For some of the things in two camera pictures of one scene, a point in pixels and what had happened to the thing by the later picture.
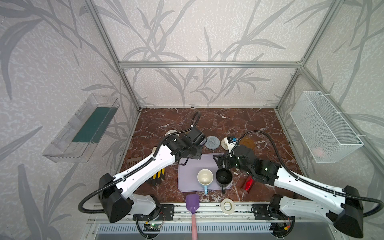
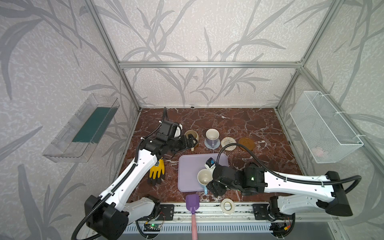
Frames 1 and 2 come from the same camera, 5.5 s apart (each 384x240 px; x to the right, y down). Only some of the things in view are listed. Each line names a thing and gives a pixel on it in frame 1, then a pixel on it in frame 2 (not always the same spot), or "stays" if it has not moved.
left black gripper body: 192,151 -> 183,142
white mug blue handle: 205,177 stays
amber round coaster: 248,142 stays
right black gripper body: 226,162 -> 216,183
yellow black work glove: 158,178 stays
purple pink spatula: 192,203 stays
